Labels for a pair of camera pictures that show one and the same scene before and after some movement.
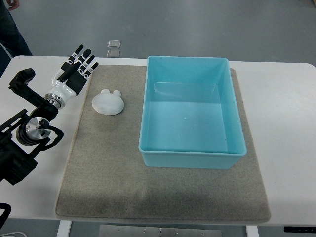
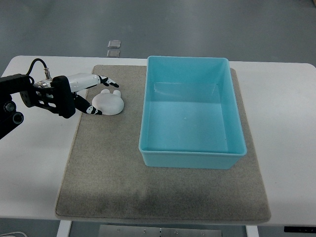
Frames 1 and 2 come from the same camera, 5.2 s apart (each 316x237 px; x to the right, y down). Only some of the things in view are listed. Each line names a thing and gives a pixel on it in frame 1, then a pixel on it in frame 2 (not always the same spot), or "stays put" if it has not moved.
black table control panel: [299, 229] stays put
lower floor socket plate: [113, 53] stays put
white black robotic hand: [68, 81] to [81, 82]
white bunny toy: [108, 103] stays put
